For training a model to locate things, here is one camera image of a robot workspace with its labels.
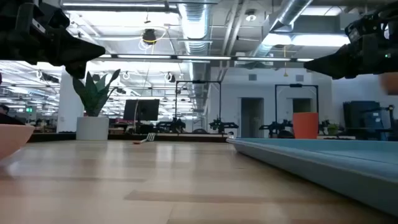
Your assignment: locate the white column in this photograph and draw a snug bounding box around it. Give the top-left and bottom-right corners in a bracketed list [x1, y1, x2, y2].
[57, 67, 85, 133]

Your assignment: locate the person's hand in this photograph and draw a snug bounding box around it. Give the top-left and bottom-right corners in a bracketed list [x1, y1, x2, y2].
[379, 72, 398, 96]

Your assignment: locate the black aluminium table frame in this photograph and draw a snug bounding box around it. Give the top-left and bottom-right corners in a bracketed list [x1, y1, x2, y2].
[27, 133, 231, 143]

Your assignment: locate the black ceiling cable reel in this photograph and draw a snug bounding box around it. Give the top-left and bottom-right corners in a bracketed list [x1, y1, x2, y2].
[142, 28, 158, 45]

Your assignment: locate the blue plastic tray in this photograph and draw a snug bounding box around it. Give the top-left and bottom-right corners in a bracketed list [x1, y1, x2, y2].
[226, 138, 398, 217]

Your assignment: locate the fork with orange handle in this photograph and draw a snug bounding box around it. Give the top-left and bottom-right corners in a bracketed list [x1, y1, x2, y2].
[132, 133, 157, 145]

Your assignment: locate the silver round ceiling duct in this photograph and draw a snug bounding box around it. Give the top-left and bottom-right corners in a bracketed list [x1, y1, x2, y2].
[177, 0, 213, 57]
[248, 0, 314, 58]

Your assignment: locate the green snake plant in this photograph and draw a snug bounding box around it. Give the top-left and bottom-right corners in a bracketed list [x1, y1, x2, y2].
[72, 68, 121, 118]

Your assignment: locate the dark blue storage cabinet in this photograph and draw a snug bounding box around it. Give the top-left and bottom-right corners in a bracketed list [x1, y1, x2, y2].
[343, 100, 381, 129]

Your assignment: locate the long ceiling light strip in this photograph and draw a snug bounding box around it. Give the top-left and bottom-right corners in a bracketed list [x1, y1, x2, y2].
[99, 54, 315, 63]

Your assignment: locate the orange plastic cup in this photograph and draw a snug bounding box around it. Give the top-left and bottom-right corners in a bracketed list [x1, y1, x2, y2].
[292, 112, 320, 139]

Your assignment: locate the grey door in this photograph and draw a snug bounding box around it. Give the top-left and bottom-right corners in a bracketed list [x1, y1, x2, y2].
[292, 98, 313, 113]
[241, 97, 265, 139]

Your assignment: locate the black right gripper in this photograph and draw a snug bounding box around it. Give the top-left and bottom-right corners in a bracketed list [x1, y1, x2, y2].
[303, 1, 398, 80]

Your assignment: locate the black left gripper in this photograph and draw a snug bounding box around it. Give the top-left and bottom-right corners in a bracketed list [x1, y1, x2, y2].
[0, 0, 107, 80]

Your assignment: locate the black computer monitor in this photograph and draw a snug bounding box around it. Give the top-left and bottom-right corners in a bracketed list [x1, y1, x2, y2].
[123, 99, 160, 122]

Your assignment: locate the black background rig frame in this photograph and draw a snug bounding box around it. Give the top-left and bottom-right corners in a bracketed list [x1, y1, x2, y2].
[274, 83, 320, 125]
[175, 80, 223, 131]

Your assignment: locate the salmon orange plate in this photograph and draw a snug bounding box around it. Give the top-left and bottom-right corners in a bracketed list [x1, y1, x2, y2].
[0, 124, 35, 161]

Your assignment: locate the white round plant pot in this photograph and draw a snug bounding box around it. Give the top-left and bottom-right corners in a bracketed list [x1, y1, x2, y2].
[76, 116, 110, 141]

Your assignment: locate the small green potted plant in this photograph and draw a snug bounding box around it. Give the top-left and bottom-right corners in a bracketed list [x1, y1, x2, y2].
[326, 123, 340, 136]

